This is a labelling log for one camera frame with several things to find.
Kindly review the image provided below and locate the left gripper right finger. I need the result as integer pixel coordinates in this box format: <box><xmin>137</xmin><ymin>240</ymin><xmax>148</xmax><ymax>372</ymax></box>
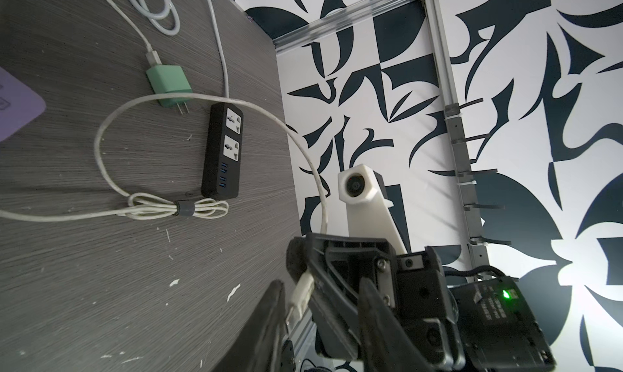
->
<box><xmin>358</xmin><ymin>278</ymin><xmax>432</xmax><ymax>371</ymax></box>

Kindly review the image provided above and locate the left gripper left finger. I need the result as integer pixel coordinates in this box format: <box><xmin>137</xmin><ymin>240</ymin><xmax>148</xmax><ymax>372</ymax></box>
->
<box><xmin>214</xmin><ymin>280</ymin><xmax>286</xmax><ymax>371</ymax></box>

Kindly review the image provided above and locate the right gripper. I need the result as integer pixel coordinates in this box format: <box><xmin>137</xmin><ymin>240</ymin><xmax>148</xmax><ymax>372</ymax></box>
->
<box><xmin>287</xmin><ymin>235</ymin><xmax>555</xmax><ymax>371</ymax></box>

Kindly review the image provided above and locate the white usb cable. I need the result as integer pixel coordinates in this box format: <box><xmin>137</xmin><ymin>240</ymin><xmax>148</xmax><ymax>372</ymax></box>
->
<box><xmin>0</xmin><ymin>92</ymin><xmax>329</xmax><ymax>334</ymax></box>

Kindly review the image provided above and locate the black power strip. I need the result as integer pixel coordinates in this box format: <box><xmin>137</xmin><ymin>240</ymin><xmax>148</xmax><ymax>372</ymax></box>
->
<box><xmin>201</xmin><ymin>103</ymin><xmax>244</xmax><ymax>200</ymax></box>

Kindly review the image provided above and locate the green charger plug right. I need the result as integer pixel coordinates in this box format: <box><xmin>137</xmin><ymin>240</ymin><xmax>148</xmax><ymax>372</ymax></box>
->
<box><xmin>146</xmin><ymin>65</ymin><xmax>192</xmax><ymax>115</ymax></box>

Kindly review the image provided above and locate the white desk lamp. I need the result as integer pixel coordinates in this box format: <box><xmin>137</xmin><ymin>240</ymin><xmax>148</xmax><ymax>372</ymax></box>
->
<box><xmin>105</xmin><ymin>0</ymin><xmax>230</xmax><ymax>98</ymax></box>

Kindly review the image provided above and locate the purple power strip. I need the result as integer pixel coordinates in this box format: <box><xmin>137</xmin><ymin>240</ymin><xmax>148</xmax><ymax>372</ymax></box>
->
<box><xmin>1</xmin><ymin>68</ymin><xmax>46</xmax><ymax>142</ymax></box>

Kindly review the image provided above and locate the wall hook rack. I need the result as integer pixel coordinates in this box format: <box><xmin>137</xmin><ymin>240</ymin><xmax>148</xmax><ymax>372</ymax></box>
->
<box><xmin>444</xmin><ymin>96</ymin><xmax>510</xmax><ymax>267</ymax></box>

